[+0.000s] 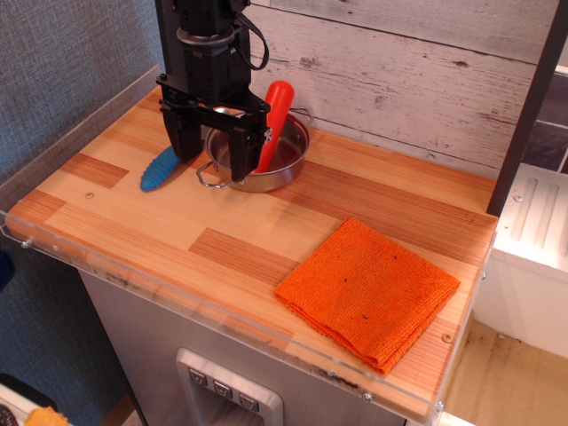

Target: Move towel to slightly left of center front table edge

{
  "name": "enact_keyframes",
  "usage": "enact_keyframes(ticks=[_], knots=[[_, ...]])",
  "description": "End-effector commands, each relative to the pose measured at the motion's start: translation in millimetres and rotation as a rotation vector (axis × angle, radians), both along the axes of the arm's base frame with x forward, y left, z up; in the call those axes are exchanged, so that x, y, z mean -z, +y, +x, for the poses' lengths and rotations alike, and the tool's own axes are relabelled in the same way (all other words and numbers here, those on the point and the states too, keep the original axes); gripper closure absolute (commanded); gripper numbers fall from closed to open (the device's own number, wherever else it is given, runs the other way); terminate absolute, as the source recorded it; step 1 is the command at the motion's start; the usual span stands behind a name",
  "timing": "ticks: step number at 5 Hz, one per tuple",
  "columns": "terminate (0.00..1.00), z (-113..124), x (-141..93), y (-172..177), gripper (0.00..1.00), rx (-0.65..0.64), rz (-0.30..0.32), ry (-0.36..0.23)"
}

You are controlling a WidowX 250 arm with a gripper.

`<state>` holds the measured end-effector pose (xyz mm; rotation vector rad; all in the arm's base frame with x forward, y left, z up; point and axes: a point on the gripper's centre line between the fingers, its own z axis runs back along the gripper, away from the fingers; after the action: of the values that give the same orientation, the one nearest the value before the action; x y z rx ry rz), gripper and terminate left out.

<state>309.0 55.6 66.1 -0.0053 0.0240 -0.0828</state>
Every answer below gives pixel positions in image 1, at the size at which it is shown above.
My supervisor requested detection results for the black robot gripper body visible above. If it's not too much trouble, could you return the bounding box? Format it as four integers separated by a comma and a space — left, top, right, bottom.
157, 47, 270, 134

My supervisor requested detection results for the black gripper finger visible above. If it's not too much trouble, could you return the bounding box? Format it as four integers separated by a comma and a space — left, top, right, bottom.
161, 107, 201, 162
229, 128, 264, 182

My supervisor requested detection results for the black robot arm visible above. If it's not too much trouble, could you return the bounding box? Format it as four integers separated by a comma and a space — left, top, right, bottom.
157, 1, 271, 182

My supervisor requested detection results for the orange folded towel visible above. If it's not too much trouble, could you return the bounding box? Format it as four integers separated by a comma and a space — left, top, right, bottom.
274, 218, 460, 375

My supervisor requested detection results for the small steel pot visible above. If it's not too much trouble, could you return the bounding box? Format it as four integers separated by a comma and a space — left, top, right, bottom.
195, 106, 316, 193

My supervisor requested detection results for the blue ribbed plastic toy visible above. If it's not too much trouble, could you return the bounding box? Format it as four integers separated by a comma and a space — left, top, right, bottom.
139, 146, 179, 192

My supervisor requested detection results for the clear acrylic table edge guard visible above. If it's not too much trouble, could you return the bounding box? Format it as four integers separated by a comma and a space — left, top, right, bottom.
3, 205, 494, 425

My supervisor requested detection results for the grey toy fridge cabinet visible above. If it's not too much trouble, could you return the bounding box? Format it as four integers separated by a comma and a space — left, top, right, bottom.
81, 272, 406, 425

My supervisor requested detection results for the silver dispenser panel with buttons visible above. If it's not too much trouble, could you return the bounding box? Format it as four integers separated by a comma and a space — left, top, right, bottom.
176, 348, 284, 425

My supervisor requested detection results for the white toy sink unit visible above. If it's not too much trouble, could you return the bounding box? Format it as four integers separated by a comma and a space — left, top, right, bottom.
473, 65, 568, 359

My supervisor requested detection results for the yellow object at corner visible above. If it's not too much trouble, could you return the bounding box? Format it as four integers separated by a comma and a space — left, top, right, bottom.
24, 407, 70, 426

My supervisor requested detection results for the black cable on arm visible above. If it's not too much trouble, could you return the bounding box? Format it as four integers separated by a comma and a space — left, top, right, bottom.
232, 12, 271, 72

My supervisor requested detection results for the red-orange plastic utensil handle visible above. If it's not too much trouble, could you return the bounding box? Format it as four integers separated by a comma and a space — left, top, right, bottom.
255, 80, 295, 173

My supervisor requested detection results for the dark vertical post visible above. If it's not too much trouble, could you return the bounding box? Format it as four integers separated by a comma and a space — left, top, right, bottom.
486, 0, 567, 217

